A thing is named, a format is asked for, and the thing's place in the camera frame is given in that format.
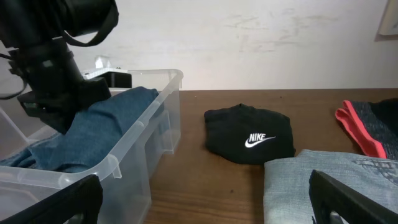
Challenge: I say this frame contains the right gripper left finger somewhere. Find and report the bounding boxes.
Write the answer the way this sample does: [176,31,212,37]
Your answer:
[1,174,103,224]

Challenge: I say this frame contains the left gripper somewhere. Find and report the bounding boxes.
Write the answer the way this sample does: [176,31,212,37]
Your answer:
[9,39,111,134]

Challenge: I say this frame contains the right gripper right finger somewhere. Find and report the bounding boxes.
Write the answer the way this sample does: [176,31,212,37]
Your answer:
[309,170,397,224]

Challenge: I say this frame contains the dark blue jeans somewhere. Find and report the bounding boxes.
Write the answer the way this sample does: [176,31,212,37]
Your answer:
[1,86,159,173]

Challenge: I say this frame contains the clear plastic storage container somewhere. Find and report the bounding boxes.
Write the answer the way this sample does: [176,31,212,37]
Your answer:
[1,69,183,223]

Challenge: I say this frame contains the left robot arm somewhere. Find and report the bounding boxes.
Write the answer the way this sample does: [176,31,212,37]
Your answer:
[1,0,119,134]

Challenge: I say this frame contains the folded light blue jeans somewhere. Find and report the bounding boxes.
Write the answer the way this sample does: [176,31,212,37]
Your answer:
[263,149,397,223]

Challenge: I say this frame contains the black shorts red waistband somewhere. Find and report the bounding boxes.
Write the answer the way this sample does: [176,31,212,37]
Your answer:
[335,98,397,160]

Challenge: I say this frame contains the black Nike shirt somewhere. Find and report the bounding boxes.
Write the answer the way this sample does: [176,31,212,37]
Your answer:
[204,104,295,165]

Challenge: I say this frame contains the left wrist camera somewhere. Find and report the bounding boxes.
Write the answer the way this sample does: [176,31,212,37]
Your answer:
[81,55,132,88]

